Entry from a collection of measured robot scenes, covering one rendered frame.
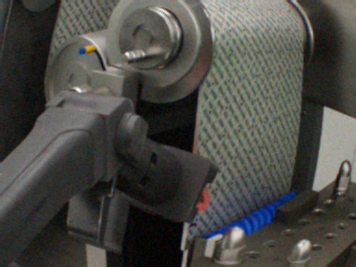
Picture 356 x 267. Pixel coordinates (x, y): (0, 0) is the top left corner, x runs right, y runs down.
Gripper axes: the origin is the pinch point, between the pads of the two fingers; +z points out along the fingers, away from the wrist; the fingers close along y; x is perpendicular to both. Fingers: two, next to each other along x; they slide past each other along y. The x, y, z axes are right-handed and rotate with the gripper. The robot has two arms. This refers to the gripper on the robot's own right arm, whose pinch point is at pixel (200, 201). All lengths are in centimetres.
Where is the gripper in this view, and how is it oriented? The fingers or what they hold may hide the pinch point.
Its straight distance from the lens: 95.6
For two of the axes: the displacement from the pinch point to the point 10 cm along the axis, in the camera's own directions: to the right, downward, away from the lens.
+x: 3.8, -9.2, 1.3
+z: 4.9, 3.2, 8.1
